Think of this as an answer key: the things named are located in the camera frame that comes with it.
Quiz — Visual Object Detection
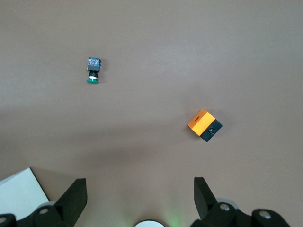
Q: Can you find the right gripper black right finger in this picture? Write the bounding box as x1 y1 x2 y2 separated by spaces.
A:
190 177 237 227

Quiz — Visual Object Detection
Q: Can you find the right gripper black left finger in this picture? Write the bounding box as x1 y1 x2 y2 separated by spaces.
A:
32 178 88 227

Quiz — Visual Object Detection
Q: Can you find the green push button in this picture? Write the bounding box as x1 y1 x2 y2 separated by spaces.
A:
85 56 103 85

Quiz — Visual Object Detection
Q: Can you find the orange box with black base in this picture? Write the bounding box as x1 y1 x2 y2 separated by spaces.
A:
187 109 223 143

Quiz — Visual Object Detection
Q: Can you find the brown table cover sheet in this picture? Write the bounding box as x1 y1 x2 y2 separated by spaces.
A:
0 0 303 227

